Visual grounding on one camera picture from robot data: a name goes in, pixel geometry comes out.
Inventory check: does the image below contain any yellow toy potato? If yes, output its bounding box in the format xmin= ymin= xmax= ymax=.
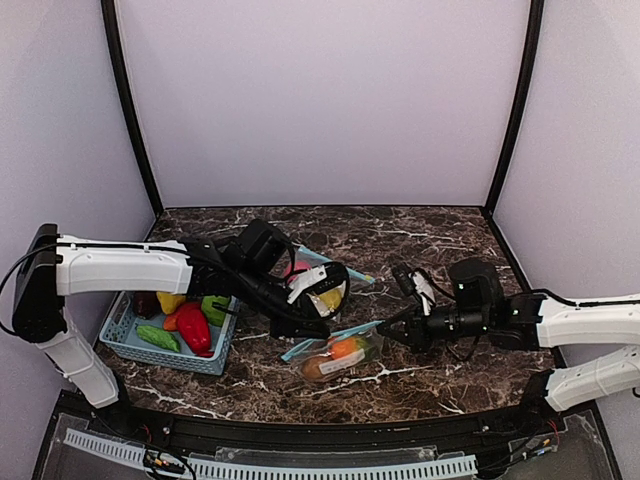
xmin=318 ymin=288 xmax=343 ymax=312

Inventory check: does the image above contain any small clear zip bag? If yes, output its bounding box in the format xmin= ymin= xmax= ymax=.
xmin=280 ymin=321 xmax=383 ymax=383

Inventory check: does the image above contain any brown toy potato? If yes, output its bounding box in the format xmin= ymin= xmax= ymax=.
xmin=300 ymin=356 xmax=341 ymax=382

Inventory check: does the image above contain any large red toy apple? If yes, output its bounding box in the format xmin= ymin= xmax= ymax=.
xmin=283 ymin=260 xmax=311 ymax=281

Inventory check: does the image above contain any large clear zip bag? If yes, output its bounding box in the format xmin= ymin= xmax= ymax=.
xmin=284 ymin=246 xmax=375 ymax=319

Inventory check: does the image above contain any light blue plastic basket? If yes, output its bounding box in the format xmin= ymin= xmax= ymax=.
xmin=99 ymin=292 xmax=240 ymax=376

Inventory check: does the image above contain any orange toy carrot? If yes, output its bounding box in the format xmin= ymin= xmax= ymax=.
xmin=329 ymin=336 xmax=380 ymax=363

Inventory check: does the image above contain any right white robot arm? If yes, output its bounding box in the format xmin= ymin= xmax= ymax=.
xmin=377 ymin=258 xmax=639 ymax=415

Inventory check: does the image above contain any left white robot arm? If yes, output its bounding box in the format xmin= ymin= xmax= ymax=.
xmin=1 ymin=219 xmax=349 ymax=409

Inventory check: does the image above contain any red toy bell pepper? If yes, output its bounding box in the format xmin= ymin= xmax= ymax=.
xmin=176 ymin=303 xmax=213 ymax=358

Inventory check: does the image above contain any yellow toy lemon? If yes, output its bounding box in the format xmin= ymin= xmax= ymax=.
xmin=156 ymin=292 xmax=187 ymax=315

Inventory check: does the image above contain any green toy cucumber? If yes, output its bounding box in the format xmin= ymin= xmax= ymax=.
xmin=136 ymin=325 xmax=181 ymax=353

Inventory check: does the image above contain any dark red toy fruit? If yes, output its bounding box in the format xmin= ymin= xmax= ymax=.
xmin=132 ymin=291 xmax=161 ymax=320

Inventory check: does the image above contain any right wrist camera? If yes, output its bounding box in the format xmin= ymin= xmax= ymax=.
xmin=392 ymin=264 xmax=436 ymax=316

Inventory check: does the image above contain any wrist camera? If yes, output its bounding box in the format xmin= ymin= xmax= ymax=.
xmin=392 ymin=264 xmax=436 ymax=316
xmin=287 ymin=261 xmax=350 ymax=305

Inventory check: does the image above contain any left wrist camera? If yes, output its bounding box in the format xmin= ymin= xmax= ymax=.
xmin=287 ymin=261 xmax=350 ymax=305

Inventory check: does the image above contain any white slotted cable duct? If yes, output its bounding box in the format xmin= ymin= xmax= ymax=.
xmin=63 ymin=428 xmax=478 ymax=480

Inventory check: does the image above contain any black front frame rail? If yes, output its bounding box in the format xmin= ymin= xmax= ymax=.
xmin=76 ymin=400 xmax=565 ymax=457

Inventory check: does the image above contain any right black frame post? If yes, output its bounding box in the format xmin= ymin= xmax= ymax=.
xmin=483 ymin=0 xmax=545 ymax=220

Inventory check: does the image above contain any black frame post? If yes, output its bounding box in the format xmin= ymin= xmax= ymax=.
xmin=100 ymin=0 xmax=165 ymax=218
xmin=483 ymin=0 xmax=545 ymax=220

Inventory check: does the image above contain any left black frame post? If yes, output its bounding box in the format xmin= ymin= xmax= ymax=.
xmin=100 ymin=0 xmax=165 ymax=218

